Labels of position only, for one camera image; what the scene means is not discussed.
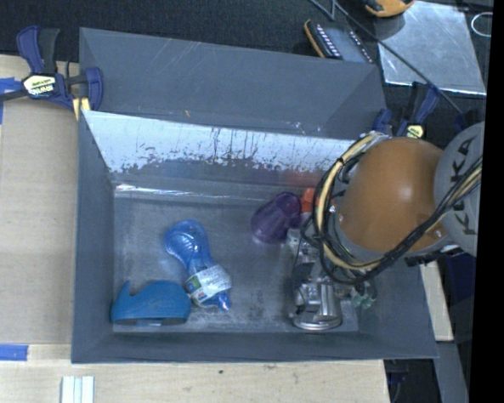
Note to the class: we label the grey metal bin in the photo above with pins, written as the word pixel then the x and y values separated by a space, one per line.
pixel 225 84

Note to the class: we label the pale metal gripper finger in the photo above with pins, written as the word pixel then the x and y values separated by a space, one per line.
pixel 309 300
pixel 330 303

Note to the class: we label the blue clear plastic bottle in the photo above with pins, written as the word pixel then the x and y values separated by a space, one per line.
pixel 191 252

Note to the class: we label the pale wood flat board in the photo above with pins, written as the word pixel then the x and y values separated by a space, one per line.
pixel 33 225

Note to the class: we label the small orange plastic thing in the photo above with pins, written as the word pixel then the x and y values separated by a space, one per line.
pixel 308 199

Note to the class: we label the purple plastic cup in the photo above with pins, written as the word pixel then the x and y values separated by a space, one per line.
pixel 274 219

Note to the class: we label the blue whale-shaped toy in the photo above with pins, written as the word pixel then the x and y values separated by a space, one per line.
pixel 152 303

